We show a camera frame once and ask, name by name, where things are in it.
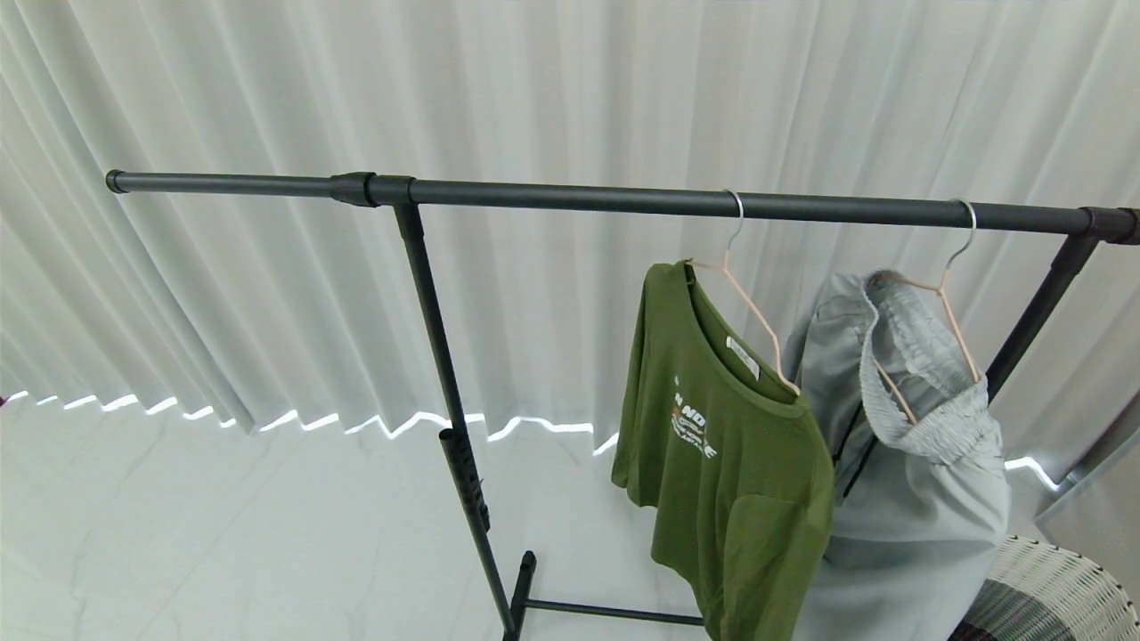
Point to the white laundry basket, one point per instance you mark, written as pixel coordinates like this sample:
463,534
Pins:
1051,588

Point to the white curtain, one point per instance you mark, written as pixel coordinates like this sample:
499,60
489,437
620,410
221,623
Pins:
445,89

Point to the green long-sleeved shirt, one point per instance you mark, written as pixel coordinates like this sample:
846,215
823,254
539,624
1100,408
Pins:
739,499

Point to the black clothes rack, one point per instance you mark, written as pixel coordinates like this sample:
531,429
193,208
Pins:
579,197

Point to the pink clothes hanger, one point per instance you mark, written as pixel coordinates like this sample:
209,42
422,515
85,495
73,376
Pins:
973,227
739,218

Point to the pale grey shorts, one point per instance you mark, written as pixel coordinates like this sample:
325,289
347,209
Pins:
926,534

